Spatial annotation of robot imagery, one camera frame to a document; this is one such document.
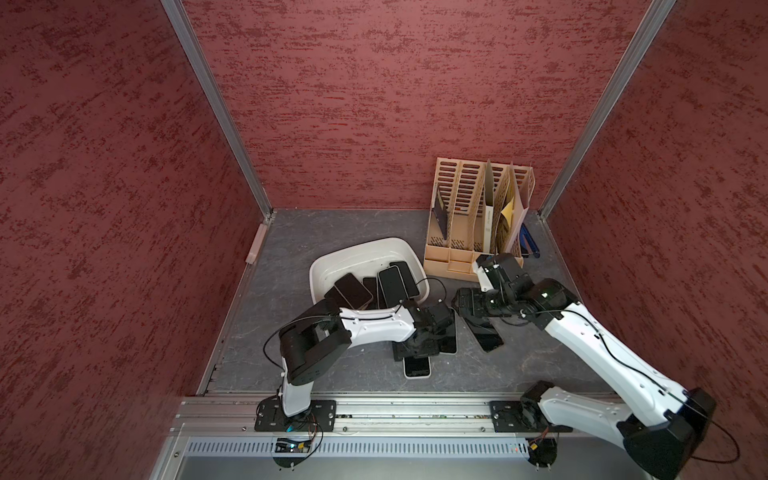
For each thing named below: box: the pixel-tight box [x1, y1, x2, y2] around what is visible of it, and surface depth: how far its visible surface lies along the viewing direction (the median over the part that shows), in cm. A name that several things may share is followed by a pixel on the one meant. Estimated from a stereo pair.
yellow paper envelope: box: [500, 196, 514, 227], surface depth 87 cm
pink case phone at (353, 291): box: [334, 273, 374, 310], surface depth 96 cm
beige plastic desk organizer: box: [423, 157, 536, 282], surface depth 103 cm
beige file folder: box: [484, 159, 494, 253], surface depth 90 cm
